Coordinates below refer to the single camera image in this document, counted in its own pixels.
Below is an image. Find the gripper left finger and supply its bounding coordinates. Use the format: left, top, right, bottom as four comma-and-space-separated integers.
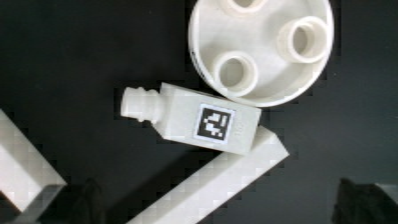
60, 178, 107, 224

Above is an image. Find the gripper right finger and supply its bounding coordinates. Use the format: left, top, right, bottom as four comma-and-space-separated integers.
330, 178, 398, 224

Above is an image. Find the white stool leg with tag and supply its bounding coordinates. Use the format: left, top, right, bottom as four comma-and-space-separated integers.
121, 83, 261, 155

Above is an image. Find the white round stool seat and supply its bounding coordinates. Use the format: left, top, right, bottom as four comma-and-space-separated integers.
188, 0, 334, 107

